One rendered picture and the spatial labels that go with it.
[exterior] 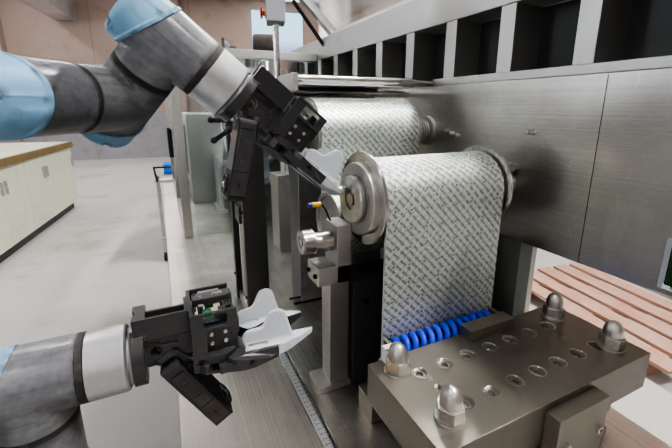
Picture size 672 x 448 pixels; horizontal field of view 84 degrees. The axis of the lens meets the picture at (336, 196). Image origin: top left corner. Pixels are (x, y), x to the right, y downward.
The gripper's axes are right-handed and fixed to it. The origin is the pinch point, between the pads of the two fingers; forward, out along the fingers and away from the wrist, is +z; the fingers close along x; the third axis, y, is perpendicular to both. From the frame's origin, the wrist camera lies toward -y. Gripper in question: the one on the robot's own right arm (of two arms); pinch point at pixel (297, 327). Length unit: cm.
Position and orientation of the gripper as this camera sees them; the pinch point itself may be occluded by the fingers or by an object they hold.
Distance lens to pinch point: 55.3
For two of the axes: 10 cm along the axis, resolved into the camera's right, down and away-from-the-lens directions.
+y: 0.0, -9.7, -2.3
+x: -4.3, -2.1, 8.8
